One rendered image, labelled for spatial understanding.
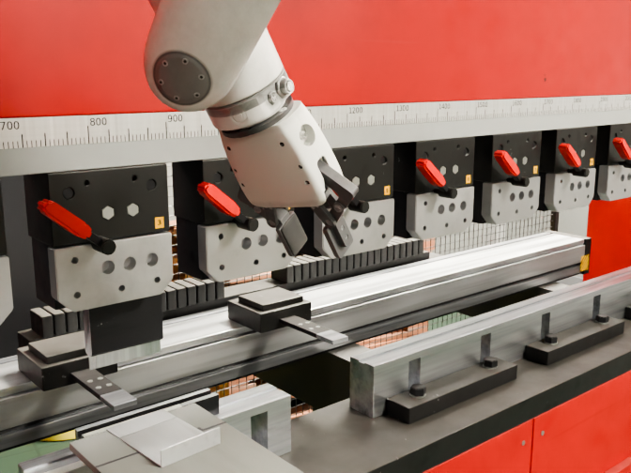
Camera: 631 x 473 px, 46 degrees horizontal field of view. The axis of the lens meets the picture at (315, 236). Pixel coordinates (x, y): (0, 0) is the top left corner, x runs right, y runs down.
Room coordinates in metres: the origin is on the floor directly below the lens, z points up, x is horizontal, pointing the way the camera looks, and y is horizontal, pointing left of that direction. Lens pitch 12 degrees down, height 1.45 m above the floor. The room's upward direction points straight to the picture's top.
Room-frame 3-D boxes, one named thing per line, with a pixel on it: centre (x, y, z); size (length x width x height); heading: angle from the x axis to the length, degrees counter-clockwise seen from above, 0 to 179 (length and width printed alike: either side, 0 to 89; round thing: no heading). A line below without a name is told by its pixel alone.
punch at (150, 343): (0.93, 0.25, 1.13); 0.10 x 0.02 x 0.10; 130
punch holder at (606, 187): (1.68, -0.66, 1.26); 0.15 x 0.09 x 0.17; 130
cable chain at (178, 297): (1.37, 0.35, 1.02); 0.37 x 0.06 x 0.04; 130
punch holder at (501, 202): (1.42, -0.35, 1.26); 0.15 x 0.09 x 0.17; 130
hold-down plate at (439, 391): (1.27, -0.25, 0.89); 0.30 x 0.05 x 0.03; 130
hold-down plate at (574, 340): (1.53, -0.56, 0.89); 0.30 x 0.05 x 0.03; 130
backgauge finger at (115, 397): (1.06, 0.34, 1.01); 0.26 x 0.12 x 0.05; 40
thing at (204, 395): (0.95, 0.22, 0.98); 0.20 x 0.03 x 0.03; 130
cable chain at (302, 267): (1.73, -0.09, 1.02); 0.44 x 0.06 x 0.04; 130
